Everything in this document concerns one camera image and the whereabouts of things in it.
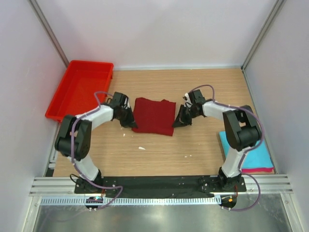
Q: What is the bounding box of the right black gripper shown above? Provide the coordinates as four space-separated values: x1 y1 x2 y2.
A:
172 104 199 129

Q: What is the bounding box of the dark red t-shirt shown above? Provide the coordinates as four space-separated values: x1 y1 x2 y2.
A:
132 98 176 136

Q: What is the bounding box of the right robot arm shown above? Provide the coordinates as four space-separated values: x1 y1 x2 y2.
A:
172 89 263 191

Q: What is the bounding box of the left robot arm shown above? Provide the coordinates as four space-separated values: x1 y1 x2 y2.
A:
55 91 137 193

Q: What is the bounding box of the red plastic bin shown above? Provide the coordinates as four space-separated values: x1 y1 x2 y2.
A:
45 60 114 123

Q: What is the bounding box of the folded blue t-shirt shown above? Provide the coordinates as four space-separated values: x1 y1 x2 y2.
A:
218 130 275 170

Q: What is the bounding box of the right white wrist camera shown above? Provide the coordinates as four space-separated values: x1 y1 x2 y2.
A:
183 93 192 108

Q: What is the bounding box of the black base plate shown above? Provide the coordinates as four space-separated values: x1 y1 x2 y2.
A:
74 175 247 199

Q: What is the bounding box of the white slotted cable duct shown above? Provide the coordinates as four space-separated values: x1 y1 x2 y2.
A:
41 195 221 206

